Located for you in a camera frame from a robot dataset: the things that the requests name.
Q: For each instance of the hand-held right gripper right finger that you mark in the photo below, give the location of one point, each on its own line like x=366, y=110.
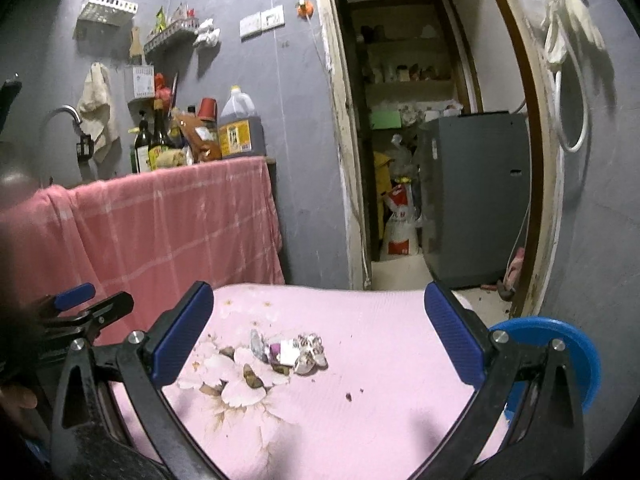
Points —
x=452, y=340

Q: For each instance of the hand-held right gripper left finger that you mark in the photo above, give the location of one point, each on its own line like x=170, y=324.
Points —
x=182, y=337

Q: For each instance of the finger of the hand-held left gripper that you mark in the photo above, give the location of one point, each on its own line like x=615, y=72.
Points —
x=100, y=310
x=75, y=296

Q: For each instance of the grey foil wrapper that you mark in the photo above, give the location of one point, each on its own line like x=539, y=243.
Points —
x=257, y=344

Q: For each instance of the purple white wrapper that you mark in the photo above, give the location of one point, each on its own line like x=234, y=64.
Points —
x=282, y=352

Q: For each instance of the blue plastic bucket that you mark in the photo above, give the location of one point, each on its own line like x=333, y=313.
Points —
x=575, y=355

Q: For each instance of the small wrapper scrap pile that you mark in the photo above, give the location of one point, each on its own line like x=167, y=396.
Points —
x=312, y=352

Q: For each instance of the person's left hand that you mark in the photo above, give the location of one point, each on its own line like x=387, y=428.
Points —
x=17, y=397

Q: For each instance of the pink floral blanket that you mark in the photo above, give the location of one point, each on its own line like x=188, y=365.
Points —
x=375, y=375

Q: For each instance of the pink plaid cloth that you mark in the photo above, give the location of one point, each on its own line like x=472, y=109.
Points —
x=175, y=225

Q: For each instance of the white rice sack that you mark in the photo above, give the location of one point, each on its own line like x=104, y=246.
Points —
x=400, y=230

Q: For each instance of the grey washing machine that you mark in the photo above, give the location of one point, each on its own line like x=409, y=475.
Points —
x=475, y=200

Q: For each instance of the beige food packet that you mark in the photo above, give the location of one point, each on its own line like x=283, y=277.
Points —
x=172, y=158

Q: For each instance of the tall dark glass bottle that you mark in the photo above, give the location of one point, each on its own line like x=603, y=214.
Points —
x=160, y=135

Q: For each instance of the yellow bag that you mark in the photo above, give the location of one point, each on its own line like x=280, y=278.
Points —
x=382, y=170

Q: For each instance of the steel faucet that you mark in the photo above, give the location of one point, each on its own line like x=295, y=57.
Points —
x=60, y=111

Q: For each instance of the bundle of plastic bags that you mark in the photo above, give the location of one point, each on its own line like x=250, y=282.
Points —
x=402, y=155

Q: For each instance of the beige hanging towel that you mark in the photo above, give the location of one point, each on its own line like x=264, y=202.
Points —
x=97, y=105

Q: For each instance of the brown sauce pouch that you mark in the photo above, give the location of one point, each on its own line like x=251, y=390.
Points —
x=197, y=135

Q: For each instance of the cooking oil jug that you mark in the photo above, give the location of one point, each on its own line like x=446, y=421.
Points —
x=240, y=135

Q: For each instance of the white utensil holder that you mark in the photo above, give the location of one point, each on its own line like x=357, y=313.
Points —
x=140, y=82

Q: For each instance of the red mesh bag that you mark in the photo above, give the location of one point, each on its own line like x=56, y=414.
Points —
x=160, y=87

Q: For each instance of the red cup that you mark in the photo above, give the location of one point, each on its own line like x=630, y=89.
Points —
x=206, y=108

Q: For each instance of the green box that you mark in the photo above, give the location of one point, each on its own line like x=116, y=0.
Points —
x=385, y=120

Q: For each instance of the wooden storage shelf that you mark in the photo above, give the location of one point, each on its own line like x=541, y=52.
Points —
x=410, y=85

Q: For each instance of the wooden spatula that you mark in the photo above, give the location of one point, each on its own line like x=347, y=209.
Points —
x=135, y=42

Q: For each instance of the green snack packet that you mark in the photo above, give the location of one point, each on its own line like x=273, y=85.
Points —
x=160, y=20

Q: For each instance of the white plastic bag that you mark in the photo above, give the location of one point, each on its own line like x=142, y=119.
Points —
x=207, y=35

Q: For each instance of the red white snack packet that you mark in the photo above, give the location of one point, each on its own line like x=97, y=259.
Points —
x=181, y=12

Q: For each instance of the cream rubber glove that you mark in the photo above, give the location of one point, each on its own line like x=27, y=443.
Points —
x=585, y=25
x=552, y=35

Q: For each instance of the white power outlet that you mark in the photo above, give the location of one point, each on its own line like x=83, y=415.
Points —
x=272, y=17

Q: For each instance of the wooden door frame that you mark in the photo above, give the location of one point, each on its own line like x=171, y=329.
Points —
x=345, y=160

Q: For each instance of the wall shelf rack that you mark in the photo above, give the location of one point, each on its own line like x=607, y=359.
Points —
x=170, y=36

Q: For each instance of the white wall basket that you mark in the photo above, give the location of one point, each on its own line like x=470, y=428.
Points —
x=107, y=7

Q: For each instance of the white light switch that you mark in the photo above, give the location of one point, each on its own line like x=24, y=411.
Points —
x=250, y=25

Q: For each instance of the orange wall hook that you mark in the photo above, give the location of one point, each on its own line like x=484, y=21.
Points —
x=305, y=8

